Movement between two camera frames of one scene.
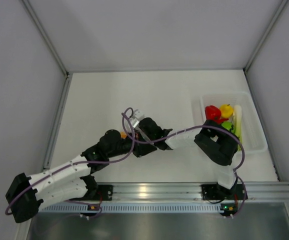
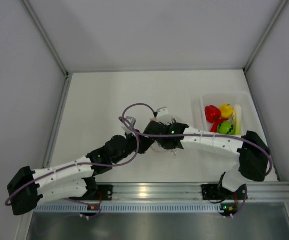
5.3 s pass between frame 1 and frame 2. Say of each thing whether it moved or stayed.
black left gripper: stayed
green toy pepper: stayed
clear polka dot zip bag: moved
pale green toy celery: stayed
